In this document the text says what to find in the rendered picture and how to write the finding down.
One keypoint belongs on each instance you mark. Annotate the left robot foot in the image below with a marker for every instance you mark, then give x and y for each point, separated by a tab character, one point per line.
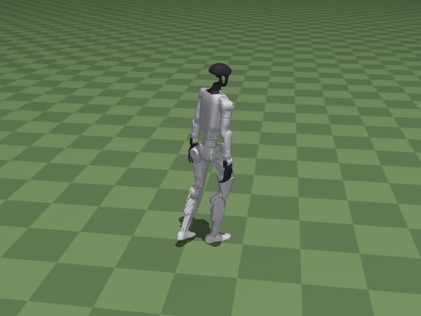
181	235

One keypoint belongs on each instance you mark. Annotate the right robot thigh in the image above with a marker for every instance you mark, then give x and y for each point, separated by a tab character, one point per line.
225	187

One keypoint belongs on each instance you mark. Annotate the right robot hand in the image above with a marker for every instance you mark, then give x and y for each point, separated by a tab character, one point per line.
227	172

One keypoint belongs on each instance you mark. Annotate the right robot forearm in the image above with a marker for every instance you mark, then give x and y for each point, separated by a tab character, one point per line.
226	148

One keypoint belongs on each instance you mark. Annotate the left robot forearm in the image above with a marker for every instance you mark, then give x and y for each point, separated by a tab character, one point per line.
195	131

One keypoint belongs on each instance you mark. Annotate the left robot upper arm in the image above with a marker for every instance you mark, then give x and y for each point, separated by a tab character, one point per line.
197	111

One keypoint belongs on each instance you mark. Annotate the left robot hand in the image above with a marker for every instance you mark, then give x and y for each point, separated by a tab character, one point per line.
192	145

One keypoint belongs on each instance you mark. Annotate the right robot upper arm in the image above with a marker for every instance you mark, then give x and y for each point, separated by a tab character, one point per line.
226	107

